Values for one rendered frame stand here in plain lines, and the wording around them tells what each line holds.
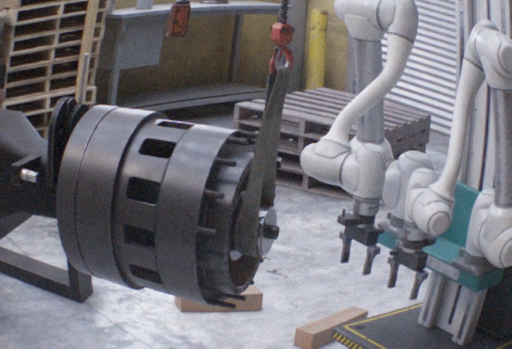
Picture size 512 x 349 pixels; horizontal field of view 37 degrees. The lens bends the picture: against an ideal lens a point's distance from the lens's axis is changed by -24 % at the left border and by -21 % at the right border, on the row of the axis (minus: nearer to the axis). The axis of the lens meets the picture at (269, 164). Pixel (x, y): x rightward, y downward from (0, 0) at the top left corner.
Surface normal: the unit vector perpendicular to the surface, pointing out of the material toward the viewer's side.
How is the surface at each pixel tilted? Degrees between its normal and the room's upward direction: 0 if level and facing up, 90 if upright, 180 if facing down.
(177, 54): 90
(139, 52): 90
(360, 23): 106
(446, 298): 90
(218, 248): 91
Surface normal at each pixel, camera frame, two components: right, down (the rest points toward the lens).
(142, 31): 0.72, 0.23
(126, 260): -0.30, 0.58
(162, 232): -0.29, 0.11
